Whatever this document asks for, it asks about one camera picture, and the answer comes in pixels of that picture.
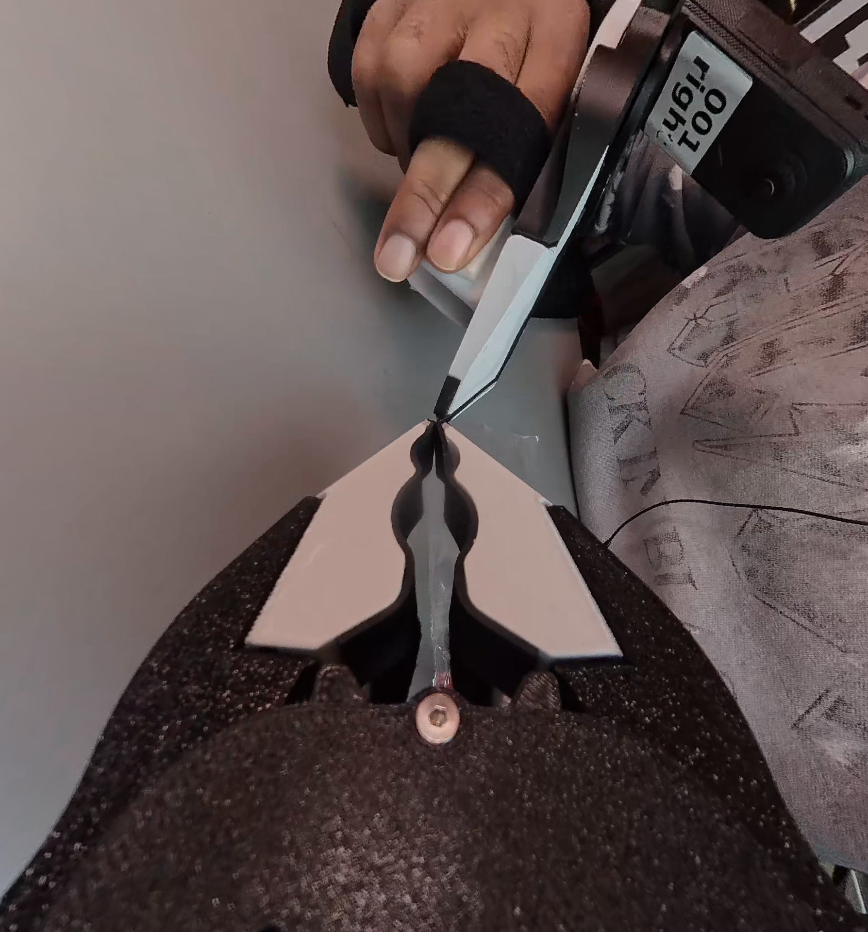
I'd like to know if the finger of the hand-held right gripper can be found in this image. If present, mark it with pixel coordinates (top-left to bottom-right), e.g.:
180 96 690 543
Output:
434 142 613 423

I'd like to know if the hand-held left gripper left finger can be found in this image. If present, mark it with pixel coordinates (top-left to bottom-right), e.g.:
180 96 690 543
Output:
245 424 435 652

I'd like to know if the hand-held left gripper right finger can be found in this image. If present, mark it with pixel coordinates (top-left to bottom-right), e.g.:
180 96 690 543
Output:
434 424 623 665

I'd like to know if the clear bag of mixed bricks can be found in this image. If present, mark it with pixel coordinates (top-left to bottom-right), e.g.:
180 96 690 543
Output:
405 418 551 693

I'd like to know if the grey desk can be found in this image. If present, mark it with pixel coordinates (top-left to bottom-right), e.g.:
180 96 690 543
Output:
0 0 595 926

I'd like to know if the person's right hand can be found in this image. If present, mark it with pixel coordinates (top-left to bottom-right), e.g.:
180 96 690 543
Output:
350 0 591 285

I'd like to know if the person's grey patterned sweatshirt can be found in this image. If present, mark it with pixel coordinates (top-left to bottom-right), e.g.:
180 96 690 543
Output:
568 109 868 897

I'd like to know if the black earphone cable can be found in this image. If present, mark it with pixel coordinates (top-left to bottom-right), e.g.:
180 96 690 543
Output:
605 499 868 547

